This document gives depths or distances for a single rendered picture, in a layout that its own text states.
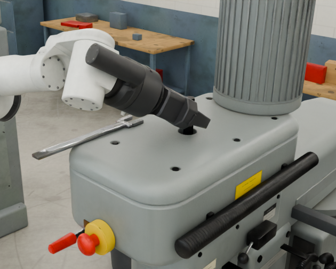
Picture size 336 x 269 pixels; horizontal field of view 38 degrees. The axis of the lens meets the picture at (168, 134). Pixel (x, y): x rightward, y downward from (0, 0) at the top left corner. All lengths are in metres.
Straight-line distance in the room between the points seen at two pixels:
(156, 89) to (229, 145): 0.18
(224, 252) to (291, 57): 0.41
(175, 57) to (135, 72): 5.81
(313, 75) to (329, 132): 3.52
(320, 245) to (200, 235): 0.61
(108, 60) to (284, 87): 0.44
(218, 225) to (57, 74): 0.37
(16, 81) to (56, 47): 0.10
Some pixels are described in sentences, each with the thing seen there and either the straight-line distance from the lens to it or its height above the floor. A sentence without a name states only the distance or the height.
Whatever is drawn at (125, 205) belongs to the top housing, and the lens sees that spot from 0.80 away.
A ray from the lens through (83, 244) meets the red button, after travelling 0.84.
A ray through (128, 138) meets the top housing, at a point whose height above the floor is 1.89.
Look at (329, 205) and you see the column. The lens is 1.43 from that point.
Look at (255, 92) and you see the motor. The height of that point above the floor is 1.94.
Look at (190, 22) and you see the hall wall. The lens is 6.34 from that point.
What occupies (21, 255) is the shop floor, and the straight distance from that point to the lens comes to 3.81.
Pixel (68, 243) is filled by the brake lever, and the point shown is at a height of 1.70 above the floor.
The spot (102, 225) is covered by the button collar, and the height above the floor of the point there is 1.79.
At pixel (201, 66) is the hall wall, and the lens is 6.34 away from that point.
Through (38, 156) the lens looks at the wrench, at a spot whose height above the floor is 1.90.
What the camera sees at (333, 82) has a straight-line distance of 4.91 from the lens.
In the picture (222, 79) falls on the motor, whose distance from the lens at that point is 1.07.
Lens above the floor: 2.27
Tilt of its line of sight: 24 degrees down
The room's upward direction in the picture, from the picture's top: 2 degrees clockwise
